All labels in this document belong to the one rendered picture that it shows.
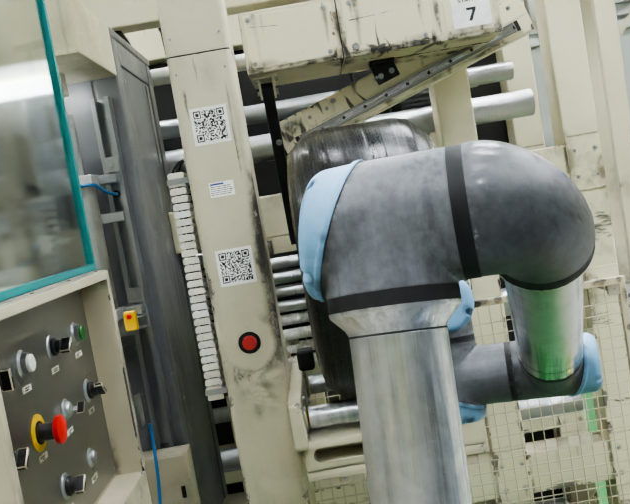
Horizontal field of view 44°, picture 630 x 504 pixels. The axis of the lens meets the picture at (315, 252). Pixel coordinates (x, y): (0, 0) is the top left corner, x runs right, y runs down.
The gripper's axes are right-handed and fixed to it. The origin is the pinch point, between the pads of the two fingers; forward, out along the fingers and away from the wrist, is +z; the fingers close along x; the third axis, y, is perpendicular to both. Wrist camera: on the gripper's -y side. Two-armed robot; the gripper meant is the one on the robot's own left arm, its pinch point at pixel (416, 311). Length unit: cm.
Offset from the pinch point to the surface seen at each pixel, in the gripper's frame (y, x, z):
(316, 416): -17.9, 20.4, 23.8
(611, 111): 112, -238, 505
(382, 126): 36.3, -2.2, 22.2
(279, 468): -29, 30, 33
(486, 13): 63, -33, 48
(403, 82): 54, -13, 62
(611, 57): 154, -244, 499
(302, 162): 31.1, 14.7, 17.5
